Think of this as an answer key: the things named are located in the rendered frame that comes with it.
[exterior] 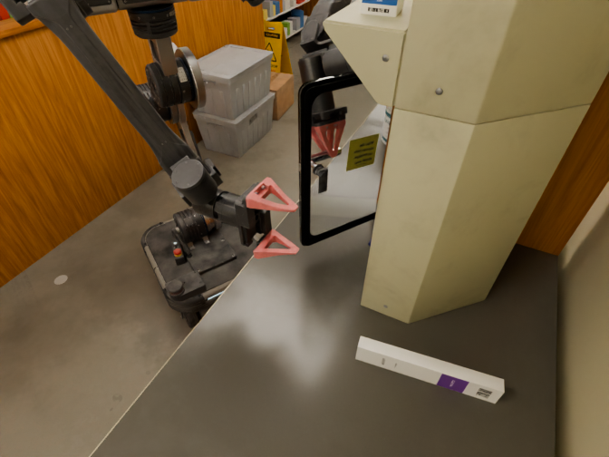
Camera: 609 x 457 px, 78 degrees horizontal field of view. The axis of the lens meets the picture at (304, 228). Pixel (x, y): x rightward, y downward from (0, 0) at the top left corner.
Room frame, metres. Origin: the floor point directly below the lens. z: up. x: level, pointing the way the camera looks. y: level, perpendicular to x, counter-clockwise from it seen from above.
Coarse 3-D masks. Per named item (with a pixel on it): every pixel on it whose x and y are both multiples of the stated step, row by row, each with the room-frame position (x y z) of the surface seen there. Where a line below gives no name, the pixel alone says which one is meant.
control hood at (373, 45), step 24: (360, 0) 0.66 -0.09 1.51; (408, 0) 0.66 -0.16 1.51; (336, 24) 0.55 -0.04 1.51; (360, 24) 0.54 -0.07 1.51; (384, 24) 0.53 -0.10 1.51; (408, 24) 0.53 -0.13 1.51; (360, 48) 0.53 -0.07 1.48; (384, 48) 0.52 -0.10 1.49; (360, 72) 0.53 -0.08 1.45; (384, 72) 0.51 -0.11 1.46; (384, 96) 0.51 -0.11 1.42
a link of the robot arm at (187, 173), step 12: (180, 168) 0.53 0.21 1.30; (192, 168) 0.52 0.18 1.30; (204, 168) 0.52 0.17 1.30; (216, 168) 0.61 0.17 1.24; (180, 180) 0.50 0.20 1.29; (192, 180) 0.50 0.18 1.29; (204, 180) 0.51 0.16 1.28; (216, 180) 0.59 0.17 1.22; (180, 192) 0.56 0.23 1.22; (192, 192) 0.49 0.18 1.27; (204, 192) 0.50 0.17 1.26; (216, 192) 0.52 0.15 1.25
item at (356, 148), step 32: (320, 96) 0.66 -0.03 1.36; (352, 96) 0.69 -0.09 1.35; (320, 128) 0.66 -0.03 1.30; (352, 128) 0.69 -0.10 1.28; (384, 128) 0.74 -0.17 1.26; (320, 160) 0.66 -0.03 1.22; (352, 160) 0.70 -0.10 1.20; (384, 160) 0.74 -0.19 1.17; (352, 192) 0.70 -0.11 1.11; (320, 224) 0.66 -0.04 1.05
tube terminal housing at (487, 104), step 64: (448, 0) 0.49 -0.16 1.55; (512, 0) 0.46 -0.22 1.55; (576, 0) 0.48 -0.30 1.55; (448, 64) 0.48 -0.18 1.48; (512, 64) 0.46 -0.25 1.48; (576, 64) 0.50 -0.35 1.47; (448, 128) 0.47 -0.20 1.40; (512, 128) 0.48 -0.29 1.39; (576, 128) 0.52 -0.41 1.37; (384, 192) 0.50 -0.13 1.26; (448, 192) 0.46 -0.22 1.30; (512, 192) 0.50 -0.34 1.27; (384, 256) 0.49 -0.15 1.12; (448, 256) 0.47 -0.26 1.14
